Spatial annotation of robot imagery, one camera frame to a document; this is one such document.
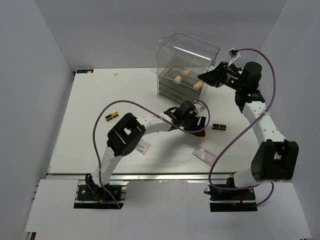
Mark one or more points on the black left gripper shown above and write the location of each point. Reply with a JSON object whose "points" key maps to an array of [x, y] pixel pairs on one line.
{"points": [[196, 118]]}

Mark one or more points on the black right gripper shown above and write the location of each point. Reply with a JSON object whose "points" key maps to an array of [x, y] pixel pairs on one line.
{"points": [[214, 77]]}

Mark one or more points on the clear acrylic makeup organizer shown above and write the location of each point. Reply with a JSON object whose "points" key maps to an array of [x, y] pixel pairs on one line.
{"points": [[180, 59]]}

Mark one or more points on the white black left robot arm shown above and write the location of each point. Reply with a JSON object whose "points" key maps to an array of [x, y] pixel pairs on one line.
{"points": [[125, 135]]}

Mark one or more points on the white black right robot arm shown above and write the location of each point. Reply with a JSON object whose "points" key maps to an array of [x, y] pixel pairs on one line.
{"points": [[276, 157]]}

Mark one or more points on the clear nail sticker case right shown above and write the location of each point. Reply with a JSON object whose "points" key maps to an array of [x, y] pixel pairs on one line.
{"points": [[204, 155]]}

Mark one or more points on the clear nail sticker case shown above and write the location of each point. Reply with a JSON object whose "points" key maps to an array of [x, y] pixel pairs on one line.
{"points": [[204, 155], [143, 146]]}

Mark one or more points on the clear nail sticker case left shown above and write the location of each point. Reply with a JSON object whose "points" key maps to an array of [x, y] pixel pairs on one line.
{"points": [[143, 146]]}

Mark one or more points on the blue label sticker left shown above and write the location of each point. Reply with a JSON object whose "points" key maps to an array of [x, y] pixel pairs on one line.
{"points": [[84, 71]]}

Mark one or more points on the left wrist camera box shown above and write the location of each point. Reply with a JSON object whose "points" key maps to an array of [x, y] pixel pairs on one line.
{"points": [[199, 106]]}

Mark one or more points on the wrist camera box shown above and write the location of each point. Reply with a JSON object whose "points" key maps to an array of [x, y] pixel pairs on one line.
{"points": [[199, 106], [234, 56]]}

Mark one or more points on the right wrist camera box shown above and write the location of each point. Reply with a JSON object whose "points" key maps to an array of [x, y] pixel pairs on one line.
{"points": [[234, 56]]}

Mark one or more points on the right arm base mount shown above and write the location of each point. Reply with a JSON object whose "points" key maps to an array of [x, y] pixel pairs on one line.
{"points": [[225, 201]]}

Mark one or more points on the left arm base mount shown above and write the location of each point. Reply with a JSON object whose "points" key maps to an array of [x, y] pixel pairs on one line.
{"points": [[85, 199]]}

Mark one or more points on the aluminium rail front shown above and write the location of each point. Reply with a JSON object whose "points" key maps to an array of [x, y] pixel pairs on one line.
{"points": [[136, 177]]}

